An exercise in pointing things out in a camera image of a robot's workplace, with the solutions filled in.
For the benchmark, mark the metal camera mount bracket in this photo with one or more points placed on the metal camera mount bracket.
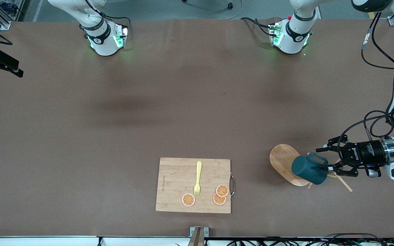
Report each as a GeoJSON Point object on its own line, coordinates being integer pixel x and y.
{"type": "Point", "coordinates": [198, 235]}

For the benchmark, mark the teal cup yellow inside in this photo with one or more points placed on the teal cup yellow inside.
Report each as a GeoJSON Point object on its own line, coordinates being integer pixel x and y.
{"type": "Point", "coordinates": [308, 171]}

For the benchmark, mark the right arm base control box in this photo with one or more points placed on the right arm base control box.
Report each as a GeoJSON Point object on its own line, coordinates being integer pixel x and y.
{"type": "Point", "coordinates": [121, 36]}

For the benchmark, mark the orange slice toy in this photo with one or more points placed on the orange slice toy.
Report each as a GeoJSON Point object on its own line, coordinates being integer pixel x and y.
{"type": "Point", "coordinates": [222, 190]}
{"type": "Point", "coordinates": [188, 200]}
{"type": "Point", "coordinates": [217, 200]}

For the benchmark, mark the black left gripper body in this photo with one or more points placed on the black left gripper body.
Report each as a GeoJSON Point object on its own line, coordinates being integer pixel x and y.
{"type": "Point", "coordinates": [367, 152]}

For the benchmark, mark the yellow plastic fork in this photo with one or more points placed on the yellow plastic fork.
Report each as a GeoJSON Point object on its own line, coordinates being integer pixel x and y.
{"type": "Point", "coordinates": [198, 171]}

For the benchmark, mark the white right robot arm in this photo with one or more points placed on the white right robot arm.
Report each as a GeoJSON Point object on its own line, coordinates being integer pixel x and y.
{"type": "Point", "coordinates": [101, 39]}

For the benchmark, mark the wooden mug tree rack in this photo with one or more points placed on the wooden mug tree rack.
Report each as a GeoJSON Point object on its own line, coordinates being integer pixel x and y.
{"type": "Point", "coordinates": [282, 160]}

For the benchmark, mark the left arm base control box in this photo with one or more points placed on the left arm base control box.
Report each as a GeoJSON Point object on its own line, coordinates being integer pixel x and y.
{"type": "Point", "coordinates": [275, 34]}

